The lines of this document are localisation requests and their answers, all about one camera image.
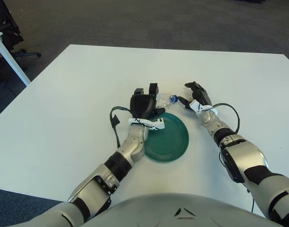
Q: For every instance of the silver robot torso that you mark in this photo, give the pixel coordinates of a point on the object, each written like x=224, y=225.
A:
x=170, y=210

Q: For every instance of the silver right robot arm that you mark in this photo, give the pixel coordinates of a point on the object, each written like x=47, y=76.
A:
x=243, y=153

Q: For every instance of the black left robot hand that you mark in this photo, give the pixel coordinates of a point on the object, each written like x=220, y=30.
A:
x=142, y=106

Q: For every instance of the clear bottle with blue cap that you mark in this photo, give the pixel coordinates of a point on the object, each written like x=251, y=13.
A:
x=167, y=99

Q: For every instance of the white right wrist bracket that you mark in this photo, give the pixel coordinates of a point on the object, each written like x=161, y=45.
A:
x=195, y=106

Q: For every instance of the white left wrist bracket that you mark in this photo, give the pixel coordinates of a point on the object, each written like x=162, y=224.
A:
x=148, y=124

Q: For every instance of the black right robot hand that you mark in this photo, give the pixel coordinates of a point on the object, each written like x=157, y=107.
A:
x=201, y=94

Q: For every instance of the green round plate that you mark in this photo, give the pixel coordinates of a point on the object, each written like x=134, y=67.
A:
x=169, y=139

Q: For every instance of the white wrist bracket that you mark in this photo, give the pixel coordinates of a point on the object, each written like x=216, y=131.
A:
x=195, y=106
x=148, y=124

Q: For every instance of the black office chair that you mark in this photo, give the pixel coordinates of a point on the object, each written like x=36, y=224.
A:
x=7, y=28

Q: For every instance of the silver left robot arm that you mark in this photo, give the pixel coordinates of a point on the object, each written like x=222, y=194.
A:
x=116, y=165

